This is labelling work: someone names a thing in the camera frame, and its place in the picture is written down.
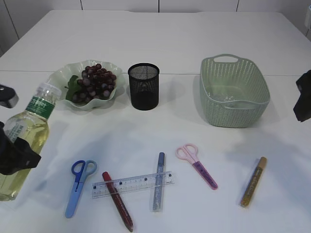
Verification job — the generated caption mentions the green wavy plastic plate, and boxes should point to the green wavy plastic plate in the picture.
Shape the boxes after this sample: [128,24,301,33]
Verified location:
[47,60,125,111]

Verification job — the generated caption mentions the clear plastic sheet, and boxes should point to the clear plastic sheet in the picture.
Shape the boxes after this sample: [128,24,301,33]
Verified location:
[207,89,255,109]

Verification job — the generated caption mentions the purple artificial grape bunch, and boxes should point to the purple artificial grape bunch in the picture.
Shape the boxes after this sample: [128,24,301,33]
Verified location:
[66,64,117,105]

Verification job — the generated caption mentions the yellow tea drink bottle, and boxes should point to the yellow tea drink bottle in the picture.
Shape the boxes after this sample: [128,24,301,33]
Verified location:
[0,83,62,201]

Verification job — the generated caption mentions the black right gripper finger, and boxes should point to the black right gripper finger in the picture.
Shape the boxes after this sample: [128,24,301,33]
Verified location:
[294,70,311,122]

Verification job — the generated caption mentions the pink scissors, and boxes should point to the pink scissors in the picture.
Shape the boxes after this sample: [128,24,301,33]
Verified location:
[175,143,218,190]

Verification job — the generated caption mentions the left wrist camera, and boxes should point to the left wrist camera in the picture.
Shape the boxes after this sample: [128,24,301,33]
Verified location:
[0,84,19,109]

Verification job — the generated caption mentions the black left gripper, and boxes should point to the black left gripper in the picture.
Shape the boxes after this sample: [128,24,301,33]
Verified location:
[0,122,41,175]

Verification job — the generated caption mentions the gold glitter pen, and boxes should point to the gold glitter pen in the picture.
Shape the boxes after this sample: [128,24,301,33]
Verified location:
[240,157,267,208]

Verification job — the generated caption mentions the green woven plastic basket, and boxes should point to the green woven plastic basket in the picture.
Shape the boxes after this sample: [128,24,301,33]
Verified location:
[199,54,270,128]

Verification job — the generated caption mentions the black mesh pen holder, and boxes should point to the black mesh pen holder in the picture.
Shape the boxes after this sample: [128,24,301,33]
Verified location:
[128,63,159,111]

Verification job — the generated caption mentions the silver glitter pen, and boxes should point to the silver glitter pen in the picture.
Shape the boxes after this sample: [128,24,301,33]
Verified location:
[152,152,165,213]

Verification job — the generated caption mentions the blue scissors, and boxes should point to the blue scissors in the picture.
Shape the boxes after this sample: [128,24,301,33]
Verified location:
[65,160,97,218]

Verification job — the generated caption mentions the clear plastic ruler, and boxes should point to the clear plastic ruler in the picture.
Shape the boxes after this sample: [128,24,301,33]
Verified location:
[91,171,176,199]

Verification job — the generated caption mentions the red glitter pen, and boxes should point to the red glitter pen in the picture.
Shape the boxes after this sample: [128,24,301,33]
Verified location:
[102,171,134,233]

